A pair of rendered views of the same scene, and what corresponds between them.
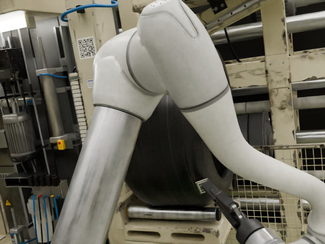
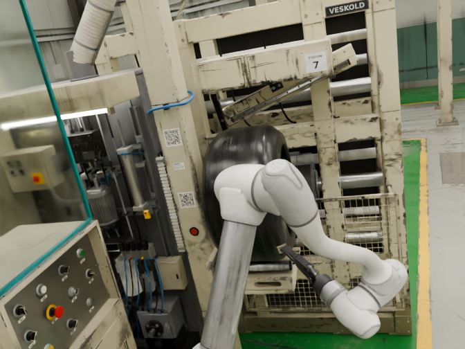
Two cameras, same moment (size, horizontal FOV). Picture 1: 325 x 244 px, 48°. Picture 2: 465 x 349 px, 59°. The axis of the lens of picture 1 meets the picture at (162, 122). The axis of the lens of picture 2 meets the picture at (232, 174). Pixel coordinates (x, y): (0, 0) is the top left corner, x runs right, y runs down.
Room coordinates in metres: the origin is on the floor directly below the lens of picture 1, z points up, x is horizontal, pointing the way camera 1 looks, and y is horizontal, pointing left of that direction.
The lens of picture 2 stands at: (-0.39, 0.22, 1.86)
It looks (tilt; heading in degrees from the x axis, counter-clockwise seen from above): 18 degrees down; 353
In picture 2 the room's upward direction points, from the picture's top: 11 degrees counter-clockwise
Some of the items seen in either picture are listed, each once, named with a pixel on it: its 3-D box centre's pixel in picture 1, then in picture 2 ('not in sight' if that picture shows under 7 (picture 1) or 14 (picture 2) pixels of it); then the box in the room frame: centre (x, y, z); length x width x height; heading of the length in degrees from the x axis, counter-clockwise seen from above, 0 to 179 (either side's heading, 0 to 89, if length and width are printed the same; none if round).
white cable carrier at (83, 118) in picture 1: (88, 132); (174, 203); (1.42, 0.30, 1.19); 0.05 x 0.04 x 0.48; 157
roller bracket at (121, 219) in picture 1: (141, 196); (221, 251); (1.41, 0.13, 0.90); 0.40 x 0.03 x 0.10; 157
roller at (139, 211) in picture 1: (171, 212); (252, 266); (1.20, 0.02, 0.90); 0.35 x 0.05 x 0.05; 67
